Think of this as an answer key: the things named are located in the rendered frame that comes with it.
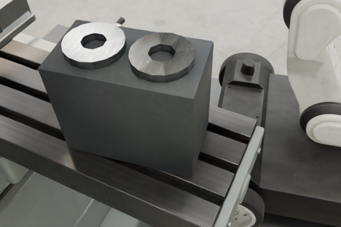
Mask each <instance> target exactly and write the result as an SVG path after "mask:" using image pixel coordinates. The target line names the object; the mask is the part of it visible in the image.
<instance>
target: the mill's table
mask: <svg viewBox="0 0 341 227"><path fill-rule="evenodd" d="M49 54H50V52H49V51H46V50H43V49H40V48H37V47H34V46H31V45H28V44H25V43H22V42H18V41H15V40H10V41H9V42H8V43H7V44H5V45H4V46H3V47H2V48H0V156H1V157H4V158H6V159H8V160H10V161H12V162H14V163H17V164H19V165H21V166H23V167H25V168H27V169H30V170H32V171H34V172H36V173H38V174H40V175H42V176H45V177H47V178H49V179H52V180H54V181H56V182H58V183H60V184H62V185H65V186H67V187H69V188H71V189H73V190H75V191H77V192H80V193H82V194H84V195H86V196H88V197H90V198H93V199H95V200H97V201H99V202H101V203H103V204H106V205H108V206H110V207H112V208H114V209H116V210H118V211H121V212H123V213H125V214H127V215H129V216H131V217H134V218H136V219H138V220H140V221H142V222H144V223H147V224H149V225H151V226H153V227H231V225H232V219H233V216H234V214H235V211H236V209H237V206H238V204H241V203H242V201H243V199H244V197H245V194H246V191H247V189H248V186H249V182H250V179H251V175H250V173H251V171H252V168H253V166H254V163H255V161H256V158H257V156H258V154H260V151H261V148H260V146H261V142H262V138H263V134H264V128H262V127H259V126H256V124H257V120H256V119H252V118H249V117H246V116H243V115H240V114H237V113H234V112H231V111H228V110H225V109H222V108H219V107H216V106H213V105H210V109H209V123H208V126H207V130H206V133H205V136H204V139H203V143H202V146H201V149H200V153H199V156H198V160H197V163H196V166H195V170H194V173H193V176H192V177H186V176H182V175H177V174H173V173H169V172H165V171H161V170H157V169H153V168H148V167H144V166H140V165H136V164H132V163H128V162H124V161H119V160H115V159H111V158H106V157H102V156H98V155H94V154H90V153H86V152H82V151H79V150H74V149H70V148H68V145H67V143H66V140H65V138H64V135H63V133H62V130H61V127H60V125H59V122H58V120H57V117H56V115H55V112H54V109H53V107H52V104H51V102H50V99H49V97H48V94H47V91H46V89H45V86H44V84H43V81H42V79H41V76H40V73H39V71H38V69H39V67H40V65H41V64H42V63H43V61H44V60H45V59H46V58H47V56H48V55H49Z"/></svg>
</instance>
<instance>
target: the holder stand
mask: <svg viewBox="0 0 341 227"><path fill-rule="evenodd" d="M213 50H214V43H213V41H208V40H202V39H196V38H192V37H185V36H181V35H178V34H174V33H171V32H154V31H147V30H141V29H135V28H128V27H122V26H116V25H113V24H110V23H106V22H90V21H84V20H75V22H74V23H73V24H72V25H71V27H70V28H69V29H68V31H67V32H66V33H65V34H64V36H63V37H62V38H61V40H60V41H59V42H58V43H57V45H56V46H55V47H54V49H53V50H52V51H51V52H50V54H49V55H48V56H47V58H46V59H45V60H44V61H43V63H42V64H41V65H40V67H39V69H38V71H39V73H40V76H41V79H42V81H43V84H44V86H45V89H46V91H47V94H48V97H49V99H50V102H51V104H52V107H53V109H54V112H55V115H56V117H57V120H58V122H59V125H60V127H61V130H62V133H63V135H64V138H65V140H66V143H67V145H68V148H70V149H74V150H79V151H82V152H86V153H90V154H94V155H98V156H102V157H106V158H111V159H115V160H119V161H124V162H128V163H132V164H136V165H140V166H144V167H148V168H153V169H157V170H161V171H165V172H169V173H173V174H177V175H182V176H186V177H192V176H193V173H194V170H195V166H196V163H197V160H198V156H199V153H200V149H201V146H202V143H203V139H204V136H205V133H206V130H207V126H208V123H209V109H210V94H211V80H212V65H213Z"/></svg>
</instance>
